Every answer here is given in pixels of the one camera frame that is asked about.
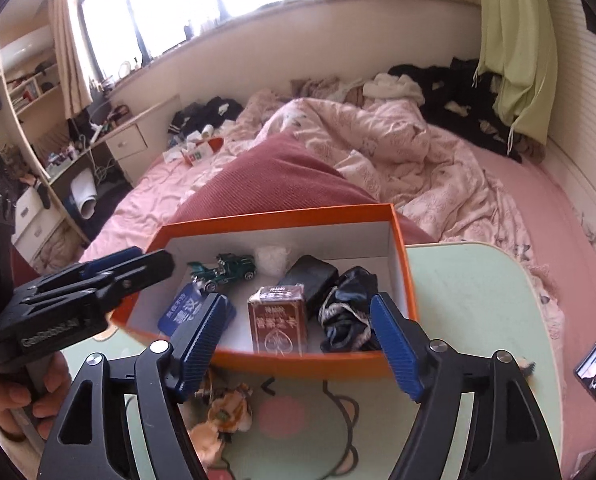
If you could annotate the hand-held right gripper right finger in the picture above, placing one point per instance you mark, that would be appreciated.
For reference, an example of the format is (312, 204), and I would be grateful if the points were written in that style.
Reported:
(395, 345)

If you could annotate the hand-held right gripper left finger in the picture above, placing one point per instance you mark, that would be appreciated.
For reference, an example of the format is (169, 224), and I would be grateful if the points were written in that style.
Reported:
(203, 340)

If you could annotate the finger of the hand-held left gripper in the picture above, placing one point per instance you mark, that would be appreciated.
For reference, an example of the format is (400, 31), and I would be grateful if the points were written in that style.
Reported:
(113, 261)
(143, 272)

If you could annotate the blue tin box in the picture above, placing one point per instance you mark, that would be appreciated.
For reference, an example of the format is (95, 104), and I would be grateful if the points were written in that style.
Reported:
(178, 310)

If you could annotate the teal toy car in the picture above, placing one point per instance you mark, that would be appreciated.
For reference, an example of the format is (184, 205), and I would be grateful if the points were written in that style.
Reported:
(203, 272)

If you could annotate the black lace-trimmed cloth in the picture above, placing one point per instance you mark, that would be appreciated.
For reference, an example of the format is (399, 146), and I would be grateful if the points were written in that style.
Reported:
(345, 305)

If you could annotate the orange toy figurine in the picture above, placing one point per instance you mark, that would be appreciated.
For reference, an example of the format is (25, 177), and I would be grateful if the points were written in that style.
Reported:
(230, 405)

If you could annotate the brown card box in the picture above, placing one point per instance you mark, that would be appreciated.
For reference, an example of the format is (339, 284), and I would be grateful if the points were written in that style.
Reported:
(278, 325)

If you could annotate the dark green toy car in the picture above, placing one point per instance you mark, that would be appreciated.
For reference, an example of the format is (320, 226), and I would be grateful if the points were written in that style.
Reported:
(235, 264)

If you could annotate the orange cardboard box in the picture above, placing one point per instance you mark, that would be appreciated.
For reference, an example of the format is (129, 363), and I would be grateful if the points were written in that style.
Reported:
(303, 365)

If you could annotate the clear plastic wrap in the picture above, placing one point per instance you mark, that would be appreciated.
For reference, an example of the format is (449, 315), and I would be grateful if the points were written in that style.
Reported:
(274, 257)

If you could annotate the black shiny pouch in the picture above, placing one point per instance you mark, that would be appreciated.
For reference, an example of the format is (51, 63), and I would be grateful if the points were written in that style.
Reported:
(308, 272)

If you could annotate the person's left hand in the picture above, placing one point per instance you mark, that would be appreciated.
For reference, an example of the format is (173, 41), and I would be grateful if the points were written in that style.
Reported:
(8, 400)

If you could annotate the white rolled sheet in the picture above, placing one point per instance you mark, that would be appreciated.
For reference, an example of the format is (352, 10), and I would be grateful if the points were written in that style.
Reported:
(85, 195)

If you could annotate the white drawer unit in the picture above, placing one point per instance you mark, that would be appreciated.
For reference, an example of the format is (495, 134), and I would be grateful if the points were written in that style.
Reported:
(43, 220)

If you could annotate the green cartoon lap desk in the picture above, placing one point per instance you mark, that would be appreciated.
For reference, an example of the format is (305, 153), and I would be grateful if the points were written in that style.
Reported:
(478, 300)

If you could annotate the white bedside desk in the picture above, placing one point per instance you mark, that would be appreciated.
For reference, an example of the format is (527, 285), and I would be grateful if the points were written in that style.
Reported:
(128, 140)

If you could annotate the red and white carton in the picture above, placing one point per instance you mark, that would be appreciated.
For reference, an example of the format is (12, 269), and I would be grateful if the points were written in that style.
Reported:
(203, 152)

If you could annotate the red ribbed pillow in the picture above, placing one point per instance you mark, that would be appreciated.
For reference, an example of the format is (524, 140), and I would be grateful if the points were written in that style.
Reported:
(278, 175)

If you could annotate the small black clothes pile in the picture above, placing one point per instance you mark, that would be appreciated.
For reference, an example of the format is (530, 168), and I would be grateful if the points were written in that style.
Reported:
(208, 112)

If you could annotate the pink floral duvet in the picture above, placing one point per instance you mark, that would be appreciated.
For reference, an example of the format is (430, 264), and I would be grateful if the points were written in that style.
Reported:
(403, 160)

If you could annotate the white bookshelf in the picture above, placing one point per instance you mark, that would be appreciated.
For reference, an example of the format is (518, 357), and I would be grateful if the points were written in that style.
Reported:
(28, 90)

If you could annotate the black smartphone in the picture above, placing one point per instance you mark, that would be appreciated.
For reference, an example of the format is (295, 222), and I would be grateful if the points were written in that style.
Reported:
(595, 372)

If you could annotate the beige curtain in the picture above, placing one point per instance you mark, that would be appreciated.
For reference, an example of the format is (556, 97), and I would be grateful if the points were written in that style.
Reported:
(70, 45)

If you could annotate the large black clothes pile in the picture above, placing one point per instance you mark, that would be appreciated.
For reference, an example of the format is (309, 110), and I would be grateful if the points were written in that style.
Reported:
(453, 105)

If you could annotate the beige crumpled clothes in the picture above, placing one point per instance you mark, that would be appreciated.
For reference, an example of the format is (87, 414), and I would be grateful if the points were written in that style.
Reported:
(323, 89)

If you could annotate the white garment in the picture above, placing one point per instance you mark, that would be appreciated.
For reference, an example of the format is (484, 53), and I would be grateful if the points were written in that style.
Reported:
(393, 87)

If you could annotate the white slatted panel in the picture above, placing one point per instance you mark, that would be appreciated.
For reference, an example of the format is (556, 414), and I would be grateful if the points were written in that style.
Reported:
(588, 135)

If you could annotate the window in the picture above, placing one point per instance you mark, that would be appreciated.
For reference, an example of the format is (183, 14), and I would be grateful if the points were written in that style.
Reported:
(228, 0)

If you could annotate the light green hanging garment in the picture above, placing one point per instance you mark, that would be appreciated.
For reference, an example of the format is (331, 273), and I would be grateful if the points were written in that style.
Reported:
(515, 50)

